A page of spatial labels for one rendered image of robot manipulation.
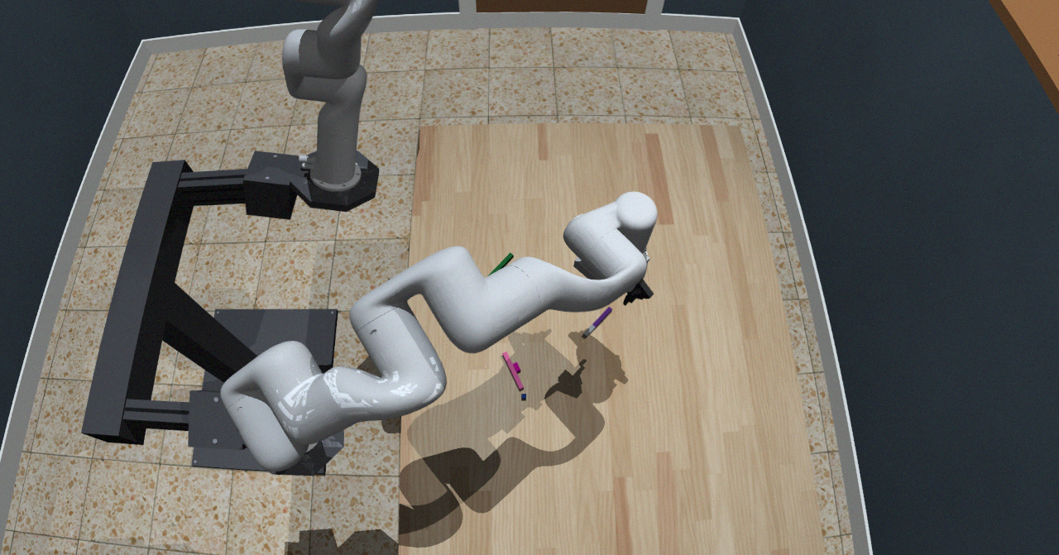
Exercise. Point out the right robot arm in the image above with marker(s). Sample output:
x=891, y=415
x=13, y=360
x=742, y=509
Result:
x=473, y=311

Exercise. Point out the green rod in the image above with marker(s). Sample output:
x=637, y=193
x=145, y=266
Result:
x=503, y=263

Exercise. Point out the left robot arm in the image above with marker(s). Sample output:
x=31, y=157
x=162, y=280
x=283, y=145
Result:
x=324, y=70

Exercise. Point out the pink rod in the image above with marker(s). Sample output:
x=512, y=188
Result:
x=513, y=371

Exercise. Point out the purple rod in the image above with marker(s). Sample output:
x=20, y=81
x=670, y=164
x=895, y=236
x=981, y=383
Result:
x=602, y=317

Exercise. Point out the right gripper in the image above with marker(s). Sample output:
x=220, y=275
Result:
x=643, y=292

